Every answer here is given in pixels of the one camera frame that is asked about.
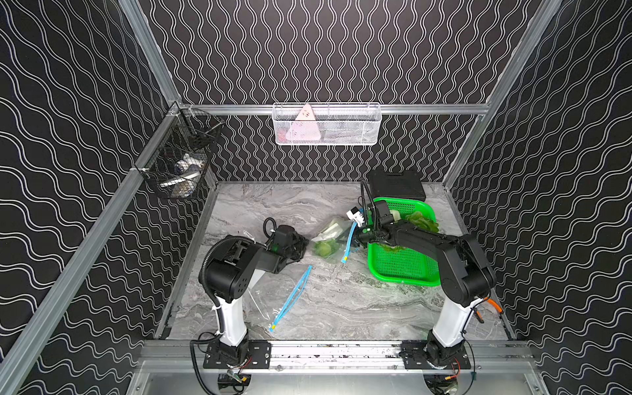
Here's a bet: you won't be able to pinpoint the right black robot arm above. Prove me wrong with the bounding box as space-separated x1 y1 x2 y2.
350 201 496 368

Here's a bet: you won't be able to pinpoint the green plastic basket tray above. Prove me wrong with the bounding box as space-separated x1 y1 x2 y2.
367 197 440 287

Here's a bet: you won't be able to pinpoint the black plastic case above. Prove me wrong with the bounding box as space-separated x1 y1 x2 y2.
367 169 426 202

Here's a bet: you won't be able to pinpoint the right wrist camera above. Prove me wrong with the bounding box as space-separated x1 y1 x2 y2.
347 207 365 227

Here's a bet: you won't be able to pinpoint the white wire wall basket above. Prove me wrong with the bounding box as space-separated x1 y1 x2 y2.
272 102 383 146

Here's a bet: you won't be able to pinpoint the cabbage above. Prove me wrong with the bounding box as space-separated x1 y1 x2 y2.
390 210 402 222
314 239 340 258
405 212 439 233

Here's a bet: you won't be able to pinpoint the crumpled items in black basket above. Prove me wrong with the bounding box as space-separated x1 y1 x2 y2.
159 153 207 198

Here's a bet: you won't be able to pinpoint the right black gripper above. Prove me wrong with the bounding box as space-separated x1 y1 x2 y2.
333 222 380 247

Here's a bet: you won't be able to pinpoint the pink triangular packet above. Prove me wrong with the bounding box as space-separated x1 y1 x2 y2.
286 104 322 143

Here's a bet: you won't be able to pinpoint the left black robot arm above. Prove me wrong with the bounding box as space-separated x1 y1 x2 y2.
189 217 309 369

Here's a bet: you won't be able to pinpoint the black wire wall basket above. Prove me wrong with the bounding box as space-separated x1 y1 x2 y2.
141 108 226 200

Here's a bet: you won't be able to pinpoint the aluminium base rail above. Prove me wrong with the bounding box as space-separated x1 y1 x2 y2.
137 338 537 374

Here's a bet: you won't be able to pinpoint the clear zip-top bag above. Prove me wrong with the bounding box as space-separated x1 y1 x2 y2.
245 265 314 332
309 217 357 263

